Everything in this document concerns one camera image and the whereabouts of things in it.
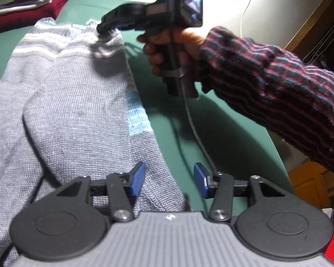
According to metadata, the person's right forearm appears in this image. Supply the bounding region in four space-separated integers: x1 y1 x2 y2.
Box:
198 26 334 177

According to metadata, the white cable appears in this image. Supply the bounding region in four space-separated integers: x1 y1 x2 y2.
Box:
239 0 270 34

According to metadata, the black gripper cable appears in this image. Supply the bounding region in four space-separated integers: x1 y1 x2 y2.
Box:
184 89 224 175

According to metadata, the wooden cabinet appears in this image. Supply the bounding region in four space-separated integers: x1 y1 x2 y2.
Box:
288 161 334 209

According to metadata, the pale lavender folded garment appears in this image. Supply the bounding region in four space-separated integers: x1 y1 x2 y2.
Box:
0 0 55 16

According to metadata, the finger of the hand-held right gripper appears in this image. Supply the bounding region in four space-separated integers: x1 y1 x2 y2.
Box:
96 3 149 33

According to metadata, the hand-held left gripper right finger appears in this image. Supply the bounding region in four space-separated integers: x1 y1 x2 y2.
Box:
193 163 295 223

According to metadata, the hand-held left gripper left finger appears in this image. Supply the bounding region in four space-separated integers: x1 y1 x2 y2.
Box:
37 161 147 223

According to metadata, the grey blue knit sweater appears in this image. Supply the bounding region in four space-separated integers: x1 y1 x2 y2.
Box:
0 17 191 267

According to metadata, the wooden door frame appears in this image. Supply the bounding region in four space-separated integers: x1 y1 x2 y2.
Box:
284 0 334 59

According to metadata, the person's right hand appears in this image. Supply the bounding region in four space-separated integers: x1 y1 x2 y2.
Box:
136 28 208 77

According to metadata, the dark red folded sweater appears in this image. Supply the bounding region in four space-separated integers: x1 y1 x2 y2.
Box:
0 0 73 37

